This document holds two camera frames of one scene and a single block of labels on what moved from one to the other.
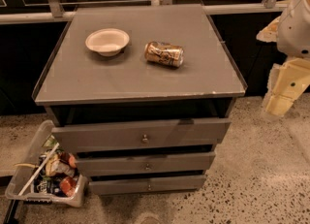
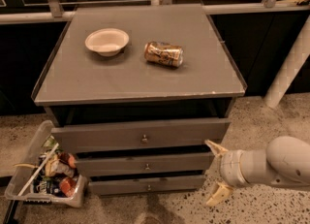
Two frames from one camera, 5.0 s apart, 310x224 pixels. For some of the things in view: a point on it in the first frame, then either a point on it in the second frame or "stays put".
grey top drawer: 77,138 stays put
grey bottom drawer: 147,184 stays put
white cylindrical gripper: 295,29 → 230,169
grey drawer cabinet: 140,96 stays put
